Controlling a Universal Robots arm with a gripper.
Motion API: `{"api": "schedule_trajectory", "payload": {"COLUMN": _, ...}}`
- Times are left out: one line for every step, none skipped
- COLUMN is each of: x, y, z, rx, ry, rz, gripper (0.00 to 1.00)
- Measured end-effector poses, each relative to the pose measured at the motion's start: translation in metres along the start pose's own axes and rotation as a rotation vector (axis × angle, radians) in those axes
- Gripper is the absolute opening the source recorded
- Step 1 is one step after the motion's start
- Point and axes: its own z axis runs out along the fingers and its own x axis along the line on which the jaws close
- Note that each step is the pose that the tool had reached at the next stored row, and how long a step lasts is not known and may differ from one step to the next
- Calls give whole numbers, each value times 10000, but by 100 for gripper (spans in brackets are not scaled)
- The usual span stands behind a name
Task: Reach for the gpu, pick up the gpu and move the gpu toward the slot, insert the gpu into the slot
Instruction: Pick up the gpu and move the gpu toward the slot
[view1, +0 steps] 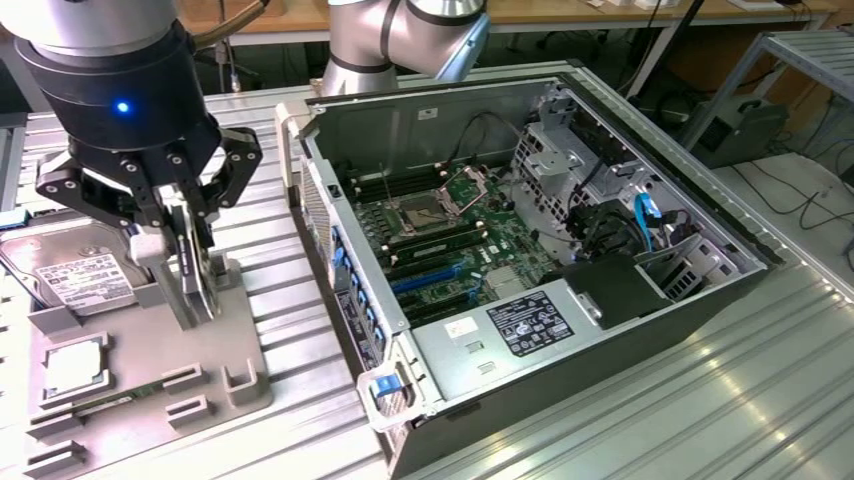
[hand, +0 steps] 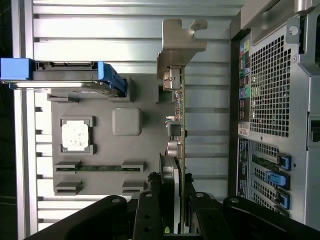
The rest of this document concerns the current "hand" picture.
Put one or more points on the hard disk in blue carrier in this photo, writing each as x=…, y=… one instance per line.
x=62, y=75

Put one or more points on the grey plastic parts rack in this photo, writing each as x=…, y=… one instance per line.
x=105, y=155

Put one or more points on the open black PC case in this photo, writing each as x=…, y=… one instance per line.
x=270, y=87

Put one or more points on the green RAM stick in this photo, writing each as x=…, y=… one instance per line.
x=100, y=168

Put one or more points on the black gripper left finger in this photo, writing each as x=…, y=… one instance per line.
x=147, y=215

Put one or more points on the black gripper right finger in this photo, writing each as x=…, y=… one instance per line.
x=207, y=217

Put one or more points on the silver CPU chip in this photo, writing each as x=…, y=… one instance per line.
x=75, y=136

